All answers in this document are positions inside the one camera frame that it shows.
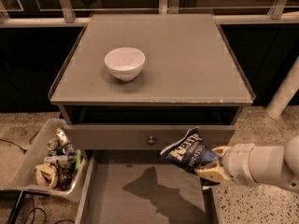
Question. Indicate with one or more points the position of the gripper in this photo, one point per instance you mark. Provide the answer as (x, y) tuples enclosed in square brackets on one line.
[(240, 162)]

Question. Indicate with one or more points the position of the blue chip bag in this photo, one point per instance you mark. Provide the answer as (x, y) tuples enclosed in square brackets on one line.
[(189, 152)]

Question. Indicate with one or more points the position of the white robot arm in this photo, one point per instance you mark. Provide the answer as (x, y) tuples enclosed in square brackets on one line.
[(251, 165)]

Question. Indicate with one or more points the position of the round metal drawer knob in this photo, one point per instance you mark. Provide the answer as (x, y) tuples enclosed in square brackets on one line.
[(151, 141)]

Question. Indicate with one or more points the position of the grey drawer cabinet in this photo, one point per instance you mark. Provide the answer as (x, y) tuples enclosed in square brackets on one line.
[(190, 76)]

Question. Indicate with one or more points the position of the open grey middle drawer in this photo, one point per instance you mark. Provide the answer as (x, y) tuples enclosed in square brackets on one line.
[(137, 187)]

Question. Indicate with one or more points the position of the grey top drawer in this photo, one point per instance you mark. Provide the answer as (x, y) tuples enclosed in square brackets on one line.
[(124, 137)]

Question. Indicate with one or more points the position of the white ceramic bowl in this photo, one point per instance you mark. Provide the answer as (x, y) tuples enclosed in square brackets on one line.
[(125, 64)]

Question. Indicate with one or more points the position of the green item in bin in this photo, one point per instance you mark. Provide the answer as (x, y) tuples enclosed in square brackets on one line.
[(78, 161)]

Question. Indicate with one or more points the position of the white can in bin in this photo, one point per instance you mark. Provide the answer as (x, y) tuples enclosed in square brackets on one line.
[(58, 160)]

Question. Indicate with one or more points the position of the crushed can upper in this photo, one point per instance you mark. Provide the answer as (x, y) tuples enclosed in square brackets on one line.
[(64, 142)]

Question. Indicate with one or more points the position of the clear plastic bin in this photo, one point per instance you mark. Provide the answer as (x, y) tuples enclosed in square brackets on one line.
[(24, 178)]

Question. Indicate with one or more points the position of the metal window frame rail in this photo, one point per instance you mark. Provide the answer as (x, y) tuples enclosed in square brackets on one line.
[(61, 13)]

